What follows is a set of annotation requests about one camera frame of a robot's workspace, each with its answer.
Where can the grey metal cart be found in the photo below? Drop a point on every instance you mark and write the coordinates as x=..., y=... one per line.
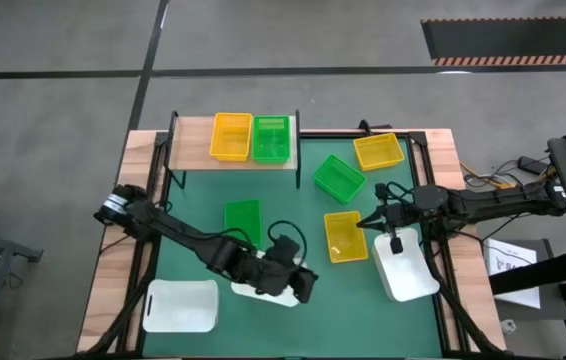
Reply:
x=3, y=245

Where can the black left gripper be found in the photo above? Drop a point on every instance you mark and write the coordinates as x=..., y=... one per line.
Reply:
x=275, y=277

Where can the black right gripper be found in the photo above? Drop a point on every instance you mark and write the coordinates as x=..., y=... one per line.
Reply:
x=398, y=215

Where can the small white adapter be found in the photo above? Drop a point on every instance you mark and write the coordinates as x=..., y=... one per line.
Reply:
x=509, y=326

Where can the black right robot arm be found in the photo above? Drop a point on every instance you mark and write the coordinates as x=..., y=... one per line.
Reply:
x=488, y=202

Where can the wooden shelf board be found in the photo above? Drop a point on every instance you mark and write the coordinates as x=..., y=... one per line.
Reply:
x=193, y=145

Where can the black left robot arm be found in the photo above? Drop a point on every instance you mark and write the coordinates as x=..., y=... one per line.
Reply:
x=183, y=232

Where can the black power adapter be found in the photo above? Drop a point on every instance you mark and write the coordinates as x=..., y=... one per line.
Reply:
x=532, y=164

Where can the white printed paper sheet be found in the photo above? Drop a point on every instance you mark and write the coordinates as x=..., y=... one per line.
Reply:
x=500, y=252

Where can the white plastic storage bin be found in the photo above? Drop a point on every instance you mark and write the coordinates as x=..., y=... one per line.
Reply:
x=408, y=275
x=283, y=301
x=180, y=307

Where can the black rig frame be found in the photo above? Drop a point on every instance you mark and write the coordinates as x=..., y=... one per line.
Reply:
x=333, y=133

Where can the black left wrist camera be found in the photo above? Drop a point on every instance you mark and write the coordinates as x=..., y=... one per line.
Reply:
x=283, y=247

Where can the green table mat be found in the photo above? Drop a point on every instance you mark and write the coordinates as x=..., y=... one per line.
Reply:
x=288, y=330

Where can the yellow plastic slotted basket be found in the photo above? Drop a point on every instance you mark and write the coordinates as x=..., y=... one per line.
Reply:
x=379, y=151
x=231, y=137
x=345, y=236

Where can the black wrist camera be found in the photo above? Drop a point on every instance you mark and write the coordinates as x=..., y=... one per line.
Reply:
x=381, y=191
x=283, y=247

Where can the black orange striped floor ramp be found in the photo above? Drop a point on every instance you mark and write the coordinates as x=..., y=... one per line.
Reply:
x=513, y=40

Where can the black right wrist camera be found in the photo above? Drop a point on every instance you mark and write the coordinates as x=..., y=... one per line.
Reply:
x=381, y=191

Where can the black metal shelf frame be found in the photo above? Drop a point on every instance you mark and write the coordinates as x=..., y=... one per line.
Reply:
x=297, y=150

